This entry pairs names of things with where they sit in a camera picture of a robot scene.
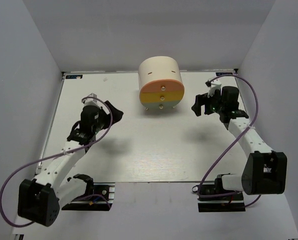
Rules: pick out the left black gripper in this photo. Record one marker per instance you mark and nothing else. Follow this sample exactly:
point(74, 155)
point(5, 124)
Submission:
point(117, 114)

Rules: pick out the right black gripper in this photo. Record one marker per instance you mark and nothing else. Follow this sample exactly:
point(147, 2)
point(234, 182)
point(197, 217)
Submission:
point(199, 101)

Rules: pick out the orange drawer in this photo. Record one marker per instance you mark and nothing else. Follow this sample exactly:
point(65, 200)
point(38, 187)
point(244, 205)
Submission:
point(162, 85)

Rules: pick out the cream round drawer box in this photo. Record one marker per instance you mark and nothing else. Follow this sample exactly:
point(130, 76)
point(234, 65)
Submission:
point(158, 68)

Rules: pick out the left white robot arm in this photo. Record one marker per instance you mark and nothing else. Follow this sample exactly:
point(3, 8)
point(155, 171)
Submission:
point(41, 198)

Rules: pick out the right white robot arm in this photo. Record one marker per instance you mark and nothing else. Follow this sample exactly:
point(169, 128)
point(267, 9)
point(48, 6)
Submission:
point(265, 170)

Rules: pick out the right blue table label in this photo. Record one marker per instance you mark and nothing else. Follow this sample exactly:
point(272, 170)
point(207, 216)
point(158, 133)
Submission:
point(223, 73)

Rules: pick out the blue table label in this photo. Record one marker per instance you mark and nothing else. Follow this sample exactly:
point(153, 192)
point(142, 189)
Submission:
point(223, 73)
point(74, 76)

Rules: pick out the left blue table label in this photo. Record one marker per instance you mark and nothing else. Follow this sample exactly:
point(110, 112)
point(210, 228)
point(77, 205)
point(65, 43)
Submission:
point(74, 76)

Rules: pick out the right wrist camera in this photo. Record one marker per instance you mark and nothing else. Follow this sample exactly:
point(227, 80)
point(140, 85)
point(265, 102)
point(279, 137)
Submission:
point(213, 85)

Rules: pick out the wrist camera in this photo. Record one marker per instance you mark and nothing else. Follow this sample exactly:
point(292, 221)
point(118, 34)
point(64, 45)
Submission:
point(213, 85)
point(91, 99)

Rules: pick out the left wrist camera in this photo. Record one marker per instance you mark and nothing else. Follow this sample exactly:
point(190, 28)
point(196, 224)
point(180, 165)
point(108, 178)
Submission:
point(91, 99)

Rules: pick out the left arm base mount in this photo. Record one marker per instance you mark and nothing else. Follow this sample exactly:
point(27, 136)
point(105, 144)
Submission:
point(99, 200)

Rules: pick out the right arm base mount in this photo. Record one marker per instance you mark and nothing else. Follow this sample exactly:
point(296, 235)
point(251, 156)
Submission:
point(224, 202)

